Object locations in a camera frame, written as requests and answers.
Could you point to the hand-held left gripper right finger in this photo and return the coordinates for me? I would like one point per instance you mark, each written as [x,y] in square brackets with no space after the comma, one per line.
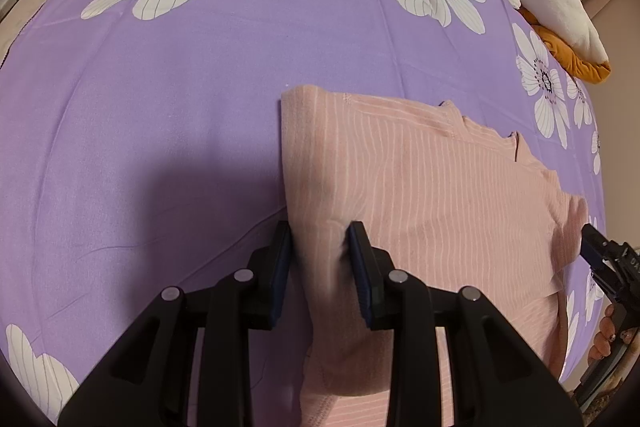
[361,267]

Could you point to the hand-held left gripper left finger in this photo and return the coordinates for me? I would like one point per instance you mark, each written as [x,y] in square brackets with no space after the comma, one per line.
[280,267]

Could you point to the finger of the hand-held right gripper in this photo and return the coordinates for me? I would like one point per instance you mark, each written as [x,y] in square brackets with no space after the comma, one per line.
[591,244]

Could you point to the pink striped shirt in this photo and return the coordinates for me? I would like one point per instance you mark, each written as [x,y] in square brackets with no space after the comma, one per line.
[425,187]

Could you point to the person's right hand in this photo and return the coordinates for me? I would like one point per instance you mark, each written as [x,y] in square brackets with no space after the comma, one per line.
[605,332]

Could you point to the purple floral blanket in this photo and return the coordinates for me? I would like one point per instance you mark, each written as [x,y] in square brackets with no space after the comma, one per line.
[150,132]

